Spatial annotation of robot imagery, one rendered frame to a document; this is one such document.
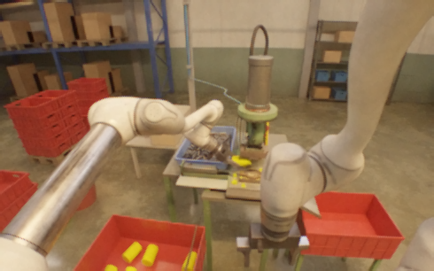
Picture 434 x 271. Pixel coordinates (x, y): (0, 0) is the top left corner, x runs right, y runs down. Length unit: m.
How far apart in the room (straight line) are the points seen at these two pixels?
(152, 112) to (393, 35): 0.60
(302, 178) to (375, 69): 0.25
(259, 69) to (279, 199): 0.73
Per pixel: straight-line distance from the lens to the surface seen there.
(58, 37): 7.10
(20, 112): 4.05
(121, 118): 0.75
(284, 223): 0.56
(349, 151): 0.54
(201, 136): 1.27
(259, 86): 1.11
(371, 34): 0.31
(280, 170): 0.46
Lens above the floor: 1.89
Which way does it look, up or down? 27 degrees down
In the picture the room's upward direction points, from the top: 1 degrees counter-clockwise
